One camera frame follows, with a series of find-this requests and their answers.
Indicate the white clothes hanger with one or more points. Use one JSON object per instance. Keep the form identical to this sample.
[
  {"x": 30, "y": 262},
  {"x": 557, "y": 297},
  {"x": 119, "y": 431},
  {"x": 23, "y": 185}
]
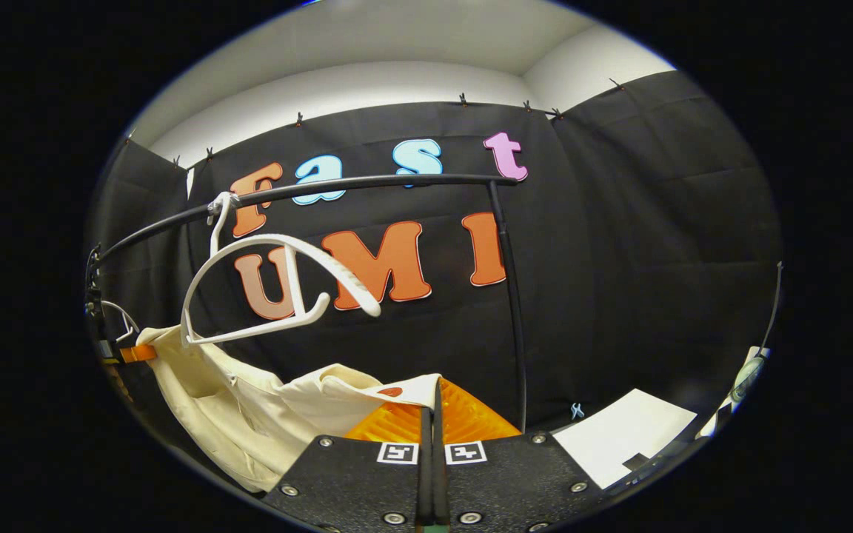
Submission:
[
  {"x": 271, "y": 238},
  {"x": 119, "y": 307}
]

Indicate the blue plastic clip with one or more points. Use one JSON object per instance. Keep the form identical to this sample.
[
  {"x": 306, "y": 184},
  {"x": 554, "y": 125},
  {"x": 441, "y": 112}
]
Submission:
[{"x": 577, "y": 409}]

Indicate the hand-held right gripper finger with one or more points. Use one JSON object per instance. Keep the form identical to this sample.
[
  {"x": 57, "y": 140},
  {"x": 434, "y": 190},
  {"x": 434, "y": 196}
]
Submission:
[
  {"x": 440, "y": 474},
  {"x": 425, "y": 474}
]

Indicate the white side table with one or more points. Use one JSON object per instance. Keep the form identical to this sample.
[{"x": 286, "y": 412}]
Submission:
[{"x": 715, "y": 422}]

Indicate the cream button shirt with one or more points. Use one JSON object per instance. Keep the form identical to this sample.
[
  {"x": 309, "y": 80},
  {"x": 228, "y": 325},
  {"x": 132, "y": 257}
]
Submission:
[{"x": 249, "y": 422}]

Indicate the black backdrop cloth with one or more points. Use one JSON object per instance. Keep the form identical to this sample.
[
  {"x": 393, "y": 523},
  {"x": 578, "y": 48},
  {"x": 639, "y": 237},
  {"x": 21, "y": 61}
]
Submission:
[{"x": 619, "y": 259}]

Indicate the black clothes rack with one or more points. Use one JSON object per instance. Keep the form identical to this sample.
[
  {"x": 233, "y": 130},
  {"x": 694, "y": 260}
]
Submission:
[{"x": 397, "y": 180}]

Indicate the white storage box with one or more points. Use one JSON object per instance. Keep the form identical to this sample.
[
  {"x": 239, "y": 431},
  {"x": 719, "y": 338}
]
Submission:
[{"x": 619, "y": 437}]

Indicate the glass bowl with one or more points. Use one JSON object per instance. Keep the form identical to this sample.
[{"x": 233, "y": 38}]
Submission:
[{"x": 746, "y": 379}]

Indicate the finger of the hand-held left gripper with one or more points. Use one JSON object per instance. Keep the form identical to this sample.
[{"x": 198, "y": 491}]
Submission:
[{"x": 138, "y": 353}]

